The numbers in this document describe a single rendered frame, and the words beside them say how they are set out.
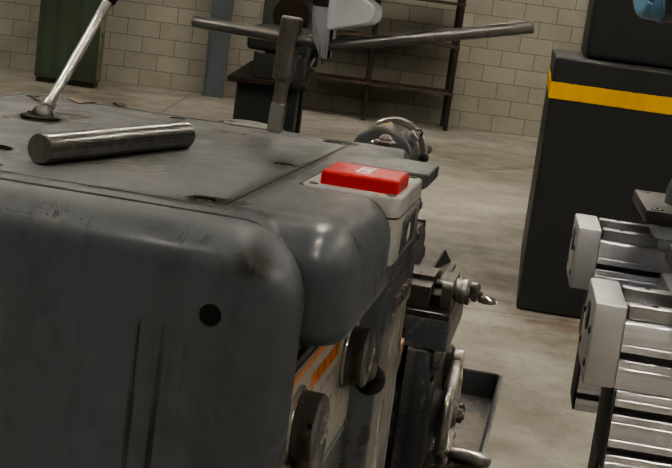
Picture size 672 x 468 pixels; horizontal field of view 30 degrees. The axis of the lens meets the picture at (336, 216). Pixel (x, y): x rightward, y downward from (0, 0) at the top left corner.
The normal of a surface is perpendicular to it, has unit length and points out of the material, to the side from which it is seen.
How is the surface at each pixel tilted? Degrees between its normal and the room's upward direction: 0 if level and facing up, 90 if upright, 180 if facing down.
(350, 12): 90
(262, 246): 48
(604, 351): 90
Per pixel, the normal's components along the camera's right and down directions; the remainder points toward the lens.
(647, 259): -0.15, 0.15
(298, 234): -0.04, -0.62
